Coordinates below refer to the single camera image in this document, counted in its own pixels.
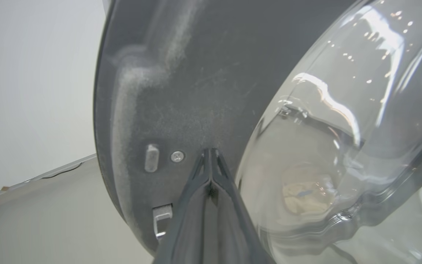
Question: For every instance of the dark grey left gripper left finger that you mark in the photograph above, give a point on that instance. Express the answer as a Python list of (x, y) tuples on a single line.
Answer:
[(189, 223)]

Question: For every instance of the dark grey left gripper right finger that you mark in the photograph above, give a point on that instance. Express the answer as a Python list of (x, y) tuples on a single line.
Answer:
[(233, 227)]

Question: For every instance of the dark round glass washer door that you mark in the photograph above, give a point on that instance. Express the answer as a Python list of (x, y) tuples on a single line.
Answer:
[(196, 73)]

